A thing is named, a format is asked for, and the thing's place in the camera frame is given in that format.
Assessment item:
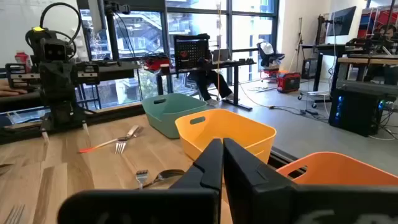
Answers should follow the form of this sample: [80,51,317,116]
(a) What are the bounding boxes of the black pegboard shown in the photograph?
[173,34,210,70]

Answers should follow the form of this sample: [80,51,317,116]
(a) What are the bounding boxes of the black monitor desk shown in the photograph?
[300,43,368,103]

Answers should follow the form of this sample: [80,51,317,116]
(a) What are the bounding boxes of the red bag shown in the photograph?
[144,57,171,72]

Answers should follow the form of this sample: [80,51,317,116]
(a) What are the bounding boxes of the person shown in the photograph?
[187,33,240,108]

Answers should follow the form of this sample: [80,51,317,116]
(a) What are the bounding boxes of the black office chair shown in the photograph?
[256,39,285,82]

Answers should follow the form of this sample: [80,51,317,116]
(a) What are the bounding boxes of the white garment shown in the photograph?
[257,39,275,56]

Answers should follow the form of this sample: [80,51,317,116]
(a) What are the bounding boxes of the green plastic bin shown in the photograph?
[141,92,208,139]

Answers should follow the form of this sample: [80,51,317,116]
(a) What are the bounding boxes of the white wheeled rack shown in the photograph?
[297,90,330,108]

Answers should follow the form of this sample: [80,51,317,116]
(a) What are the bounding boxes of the thin yellow hanging cord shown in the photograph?
[216,0,222,100]

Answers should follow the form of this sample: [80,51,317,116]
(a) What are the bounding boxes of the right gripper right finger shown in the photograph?
[223,138,298,224]

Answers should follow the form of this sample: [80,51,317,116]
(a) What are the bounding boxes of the black floor cable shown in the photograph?
[239,83,330,121]

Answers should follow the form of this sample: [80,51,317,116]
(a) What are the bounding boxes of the black window frame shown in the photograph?
[76,0,279,103]

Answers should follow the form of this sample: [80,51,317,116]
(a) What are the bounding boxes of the white handled fork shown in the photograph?
[114,124,140,155]
[135,169,149,190]

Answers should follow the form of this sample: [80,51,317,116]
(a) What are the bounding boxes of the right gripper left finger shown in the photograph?
[170,138,224,224]

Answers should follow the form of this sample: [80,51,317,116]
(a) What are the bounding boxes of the black fork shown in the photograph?
[141,169,186,190]

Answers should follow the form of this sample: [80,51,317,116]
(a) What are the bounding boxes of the black standing desk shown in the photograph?
[156,60,257,112]

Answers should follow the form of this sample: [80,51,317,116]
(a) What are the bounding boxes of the grey laptop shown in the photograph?
[212,48,230,65]

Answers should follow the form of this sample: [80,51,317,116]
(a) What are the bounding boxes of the orange plastic bin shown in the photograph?
[275,151,398,187]

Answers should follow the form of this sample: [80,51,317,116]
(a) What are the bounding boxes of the red metal rack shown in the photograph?
[357,6,398,40]

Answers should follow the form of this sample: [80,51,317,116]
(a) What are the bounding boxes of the red handled fork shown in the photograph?
[78,126,144,154]
[2,203,25,224]

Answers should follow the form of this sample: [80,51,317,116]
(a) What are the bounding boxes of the red white container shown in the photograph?
[14,51,32,72]

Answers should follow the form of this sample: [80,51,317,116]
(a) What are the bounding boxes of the black computer monitor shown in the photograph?
[326,6,358,37]

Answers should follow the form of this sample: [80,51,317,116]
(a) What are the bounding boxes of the computer tower blue lights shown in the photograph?
[328,88,385,137]

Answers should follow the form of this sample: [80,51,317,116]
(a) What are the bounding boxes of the yellow plastic bin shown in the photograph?
[174,108,277,164]

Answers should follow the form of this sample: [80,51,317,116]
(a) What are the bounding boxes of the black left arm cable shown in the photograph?
[39,2,82,47]

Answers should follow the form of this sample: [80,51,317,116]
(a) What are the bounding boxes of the thin tripod stand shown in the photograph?
[289,17,307,74]

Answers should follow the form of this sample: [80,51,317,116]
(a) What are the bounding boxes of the red power station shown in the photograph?
[276,72,302,93]

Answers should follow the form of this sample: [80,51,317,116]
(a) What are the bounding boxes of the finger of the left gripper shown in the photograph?
[57,65,74,94]
[41,65,58,94]

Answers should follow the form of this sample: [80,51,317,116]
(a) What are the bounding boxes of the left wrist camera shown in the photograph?
[42,40,68,62]

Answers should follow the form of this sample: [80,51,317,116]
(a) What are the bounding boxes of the wooden top desk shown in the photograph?
[337,55,398,94]

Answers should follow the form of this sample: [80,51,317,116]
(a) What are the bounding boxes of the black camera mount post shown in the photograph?
[88,0,131,65]

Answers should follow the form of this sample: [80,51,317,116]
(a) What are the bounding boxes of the small black computer tower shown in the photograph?
[301,58,318,80]

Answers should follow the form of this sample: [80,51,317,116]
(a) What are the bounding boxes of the person's hand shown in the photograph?
[0,83,29,97]

